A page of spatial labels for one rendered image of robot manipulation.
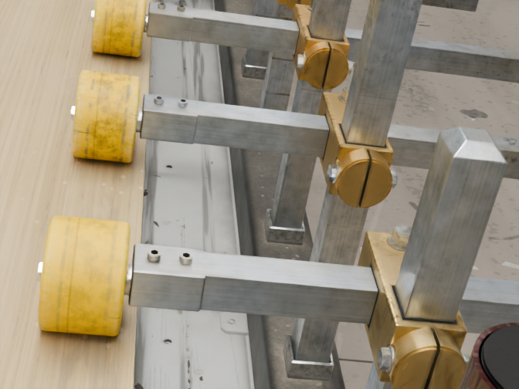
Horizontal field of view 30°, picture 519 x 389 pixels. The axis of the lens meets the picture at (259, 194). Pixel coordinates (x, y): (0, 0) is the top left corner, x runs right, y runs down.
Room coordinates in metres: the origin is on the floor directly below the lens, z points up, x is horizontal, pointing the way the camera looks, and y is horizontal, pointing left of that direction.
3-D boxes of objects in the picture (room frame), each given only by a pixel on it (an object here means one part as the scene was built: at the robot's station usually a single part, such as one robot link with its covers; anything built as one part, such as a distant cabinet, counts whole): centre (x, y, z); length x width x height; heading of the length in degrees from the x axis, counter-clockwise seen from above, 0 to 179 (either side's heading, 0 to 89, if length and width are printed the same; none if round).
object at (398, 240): (0.62, -0.11, 0.98); 0.02 x 0.02 x 0.01
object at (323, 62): (1.06, -0.03, 0.95); 0.13 x 0.06 x 0.05; 10
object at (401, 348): (0.57, -0.12, 0.95); 0.13 x 0.06 x 0.05; 10
